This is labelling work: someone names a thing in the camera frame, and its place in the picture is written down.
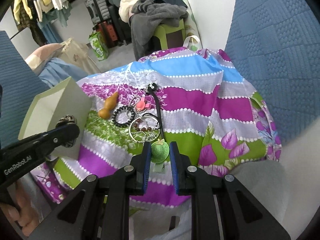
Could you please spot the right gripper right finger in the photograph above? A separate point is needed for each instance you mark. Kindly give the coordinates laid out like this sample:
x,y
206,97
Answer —
x,y
179,164

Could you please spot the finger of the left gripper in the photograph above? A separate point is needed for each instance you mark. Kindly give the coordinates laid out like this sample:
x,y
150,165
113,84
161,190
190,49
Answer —
x,y
46,141

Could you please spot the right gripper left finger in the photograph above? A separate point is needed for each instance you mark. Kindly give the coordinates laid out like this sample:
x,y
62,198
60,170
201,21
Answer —
x,y
141,163

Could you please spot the green woven ball charm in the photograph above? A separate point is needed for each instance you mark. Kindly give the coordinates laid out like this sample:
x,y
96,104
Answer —
x,y
159,151

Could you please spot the pink bird hair clip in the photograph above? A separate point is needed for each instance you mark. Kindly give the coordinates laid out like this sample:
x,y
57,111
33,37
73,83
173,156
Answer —
x,y
142,105

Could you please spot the pale green cardboard box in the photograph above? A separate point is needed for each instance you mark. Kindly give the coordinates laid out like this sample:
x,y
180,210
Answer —
x,y
47,108

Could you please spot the orange wooden gourd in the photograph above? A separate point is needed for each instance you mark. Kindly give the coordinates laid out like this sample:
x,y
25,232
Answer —
x,y
109,105

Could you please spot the person's left hand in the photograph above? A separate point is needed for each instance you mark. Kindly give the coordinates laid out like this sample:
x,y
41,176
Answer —
x,y
25,215

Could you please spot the blue quilted left cushion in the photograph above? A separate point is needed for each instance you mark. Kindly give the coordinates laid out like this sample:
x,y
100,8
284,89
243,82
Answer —
x,y
20,85

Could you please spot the blue quilted cushion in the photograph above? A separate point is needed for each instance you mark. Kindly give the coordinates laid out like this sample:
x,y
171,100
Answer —
x,y
274,44
20,85

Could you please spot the colourful striped floral bedsheet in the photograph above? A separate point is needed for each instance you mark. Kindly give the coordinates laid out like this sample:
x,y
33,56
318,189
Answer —
x,y
217,118

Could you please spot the light blue cloth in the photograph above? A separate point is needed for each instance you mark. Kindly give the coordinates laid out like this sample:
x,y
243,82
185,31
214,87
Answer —
x,y
57,70

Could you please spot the beige floral pillow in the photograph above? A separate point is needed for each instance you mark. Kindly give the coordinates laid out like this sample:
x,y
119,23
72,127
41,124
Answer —
x,y
69,51

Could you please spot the green printed shopping bag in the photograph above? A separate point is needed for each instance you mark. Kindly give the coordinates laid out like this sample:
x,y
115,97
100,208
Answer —
x,y
97,43

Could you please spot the green plastic stool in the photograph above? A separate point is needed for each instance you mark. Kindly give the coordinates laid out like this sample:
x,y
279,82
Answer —
x,y
167,37

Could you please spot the red black box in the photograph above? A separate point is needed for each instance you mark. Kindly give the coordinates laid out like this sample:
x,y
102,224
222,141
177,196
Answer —
x,y
108,32

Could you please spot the grey fleece blanket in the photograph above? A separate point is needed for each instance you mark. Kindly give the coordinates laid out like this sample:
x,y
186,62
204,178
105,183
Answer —
x,y
147,16

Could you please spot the cream white plush bundle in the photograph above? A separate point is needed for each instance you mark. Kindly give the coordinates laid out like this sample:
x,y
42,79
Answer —
x,y
125,9

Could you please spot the blue quilted right cushion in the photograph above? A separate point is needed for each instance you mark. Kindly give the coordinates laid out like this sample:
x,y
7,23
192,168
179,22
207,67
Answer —
x,y
274,44

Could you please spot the black grey suitcase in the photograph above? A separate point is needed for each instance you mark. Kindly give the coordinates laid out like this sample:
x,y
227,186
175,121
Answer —
x,y
98,10

